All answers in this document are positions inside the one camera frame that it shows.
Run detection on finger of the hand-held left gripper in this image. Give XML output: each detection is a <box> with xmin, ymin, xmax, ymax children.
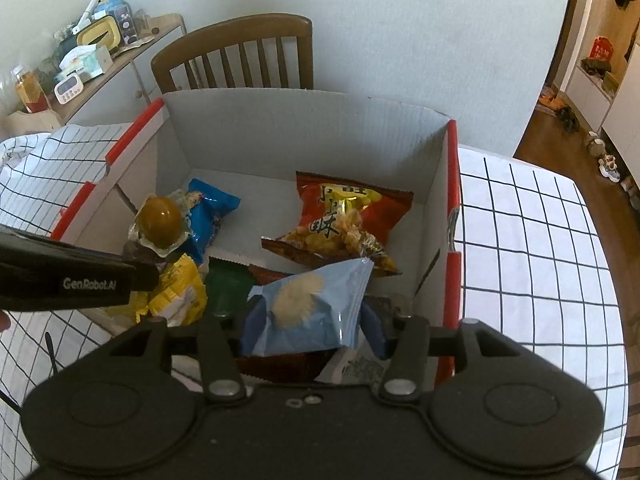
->
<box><xmin>127</xmin><ymin>259</ymin><xmax>161</xmax><ymax>293</ymax></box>

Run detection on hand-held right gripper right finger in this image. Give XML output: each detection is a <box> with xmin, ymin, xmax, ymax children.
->
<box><xmin>360</xmin><ymin>300</ymin><xmax>521</xmax><ymax>405</ymax></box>

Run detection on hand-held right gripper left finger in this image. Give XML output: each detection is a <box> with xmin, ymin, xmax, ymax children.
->
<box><xmin>107</xmin><ymin>297</ymin><xmax>271</xmax><ymax>403</ymax></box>

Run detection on yellow snack packet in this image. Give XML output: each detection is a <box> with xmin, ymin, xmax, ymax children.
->
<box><xmin>107</xmin><ymin>254</ymin><xmax>208</xmax><ymax>328</ymax></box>

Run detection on white snack packet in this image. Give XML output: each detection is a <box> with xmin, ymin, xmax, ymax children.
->
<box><xmin>317</xmin><ymin>345</ymin><xmax>388</xmax><ymax>386</ymax></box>

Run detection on dark green snack packet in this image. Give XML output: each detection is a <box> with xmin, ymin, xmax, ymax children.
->
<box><xmin>207</xmin><ymin>257</ymin><xmax>256</xmax><ymax>328</ymax></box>

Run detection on light blue snack packet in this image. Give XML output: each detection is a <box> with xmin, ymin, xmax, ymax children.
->
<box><xmin>240</xmin><ymin>257</ymin><xmax>375</xmax><ymax>357</ymax></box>

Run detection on braised egg packet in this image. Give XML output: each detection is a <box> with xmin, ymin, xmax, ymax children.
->
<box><xmin>129</xmin><ymin>195</ymin><xmax>193</xmax><ymax>256</ymax></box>

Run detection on red snack packet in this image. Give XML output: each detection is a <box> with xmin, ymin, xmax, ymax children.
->
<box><xmin>261</xmin><ymin>171</ymin><xmax>415</xmax><ymax>277</ymax></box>

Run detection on red cardboard box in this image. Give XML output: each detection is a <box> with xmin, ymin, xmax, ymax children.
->
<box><xmin>50</xmin><ymin>87</ymin><xmax>463</xmax><ymax>391</ymax></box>

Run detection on white checked tablecloth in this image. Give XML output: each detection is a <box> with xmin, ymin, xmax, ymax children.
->
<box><xmin>0</xmin><ymin>122</ymin><xmax>626</xmax><ymax>480</ymax></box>

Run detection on white kitchen timer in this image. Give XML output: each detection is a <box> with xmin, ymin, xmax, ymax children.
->
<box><xmin>54</xmin><ymin>76</ymin><xmax>85</xmax><ymax>103</ymax></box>

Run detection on orange drink bottle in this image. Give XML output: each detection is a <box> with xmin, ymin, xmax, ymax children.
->
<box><xmin>12</xmin><ymin>65</ymin><xmax>51</xmax><ymax>113</ymax></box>

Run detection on white tissue pack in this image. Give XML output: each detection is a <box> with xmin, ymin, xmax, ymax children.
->
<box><xmin>60</xmin><ymin>45</ymin><xmax>113</xmax><ymax>81</ymax></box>

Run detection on wooden side cabinet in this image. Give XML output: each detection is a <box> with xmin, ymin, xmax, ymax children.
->
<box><xmin>5</xmin><ymin>12</ymin><xmax>188</xmax><ymax>133</ymax></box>

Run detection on yellow box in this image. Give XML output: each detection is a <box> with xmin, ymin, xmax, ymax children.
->
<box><xmin>75</xmin><ymin>16</ymin><xmax>122</xmax><ymax>51</ymax></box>

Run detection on wooden slat-back chair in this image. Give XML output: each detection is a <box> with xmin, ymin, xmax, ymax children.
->
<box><xmin>151</xmin><ymin>12</ymin><xmax>315</xmax><ymax>95</ymax></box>

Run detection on blue box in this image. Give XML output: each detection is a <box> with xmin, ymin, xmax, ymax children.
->
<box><xmin>95</xmin><ymin>0</ymin><xmax>138</xmax><ymax>41</ymax></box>

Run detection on white tube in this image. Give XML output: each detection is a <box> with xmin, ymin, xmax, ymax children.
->
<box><xmin>75</xmin><ymin>0</ymin><xmax>103</xmax><ymax>28</ymax></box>

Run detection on dark shoes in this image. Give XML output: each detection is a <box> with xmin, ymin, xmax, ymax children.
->
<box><xmin>555</xmin><ymin>105</ymin><xmax>581</xmax><ymax>133</ymax></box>

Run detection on white sneakers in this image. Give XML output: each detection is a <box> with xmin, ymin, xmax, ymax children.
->
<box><xmin>599</xmin><ymin>155</ymin><xmax>623</xmax><ymax>183</ymax></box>

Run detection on red gift bag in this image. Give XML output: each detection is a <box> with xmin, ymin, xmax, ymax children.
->
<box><xmin>591</xmin><ymin>36</ymin><xmax>615</xmax><ymax>63</ymax></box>

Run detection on black cable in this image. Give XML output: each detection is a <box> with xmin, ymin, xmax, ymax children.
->
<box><xmin>0</xmin><ymin>331</ymin><xmax>61</xmax><ymax>417</ymax></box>

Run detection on white wall cabinet unit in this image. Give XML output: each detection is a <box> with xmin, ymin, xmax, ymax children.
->
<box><xmin>567</xmin><ymin>10</ymin><xmax>640</xmax><ymax>161</ymax></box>

